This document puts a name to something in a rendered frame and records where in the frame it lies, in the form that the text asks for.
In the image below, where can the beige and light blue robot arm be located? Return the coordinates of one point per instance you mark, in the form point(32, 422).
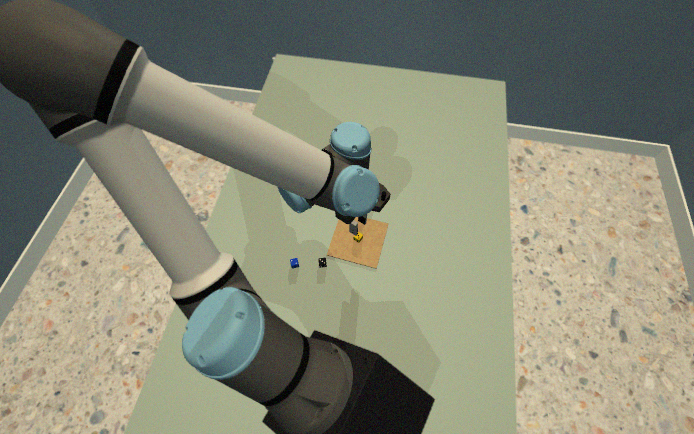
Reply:
point(71, 66)

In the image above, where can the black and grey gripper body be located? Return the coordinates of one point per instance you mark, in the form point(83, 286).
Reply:
point(384, 197)

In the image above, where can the tan mat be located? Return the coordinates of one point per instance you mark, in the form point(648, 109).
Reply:
point(367, 251)

